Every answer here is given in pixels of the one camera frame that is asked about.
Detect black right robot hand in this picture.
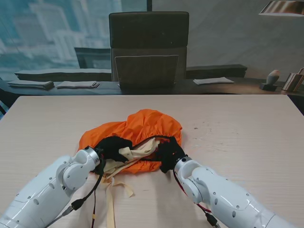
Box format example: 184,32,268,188
155,136,187,174

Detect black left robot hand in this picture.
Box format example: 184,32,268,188
95,136,135,164

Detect cream fabric backpack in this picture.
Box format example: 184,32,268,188
98,139,160,228

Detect orange rain cover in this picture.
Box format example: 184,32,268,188
77,108,183,175

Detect thin grey paper stack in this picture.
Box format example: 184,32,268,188
56,81,100,89

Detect white paper sheets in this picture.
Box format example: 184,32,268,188
193,77,235,86

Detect dark background desk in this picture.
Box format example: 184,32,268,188
0,77,304,96

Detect thick grey paper stack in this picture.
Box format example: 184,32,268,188
7,80,54,90

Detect dark office chair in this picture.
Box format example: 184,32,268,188
108,11,190,94

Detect grey vase on base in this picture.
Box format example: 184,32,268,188
260,69,283,91

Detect copper coloured books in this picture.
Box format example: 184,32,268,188
282,68,304,92

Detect copper lamp shade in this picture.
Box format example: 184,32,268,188
258,0,304,17

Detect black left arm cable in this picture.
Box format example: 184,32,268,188
47,156,106,225

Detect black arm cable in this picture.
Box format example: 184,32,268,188
47,156,106,225
205,212,221,228

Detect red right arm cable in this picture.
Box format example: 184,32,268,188
172,171,212,214

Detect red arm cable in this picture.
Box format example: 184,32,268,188
91,190,98,228
172,171,212,214

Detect red left arm cable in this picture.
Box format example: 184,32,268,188
91,190,98,228

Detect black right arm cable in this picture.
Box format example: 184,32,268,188
205,212,221,228

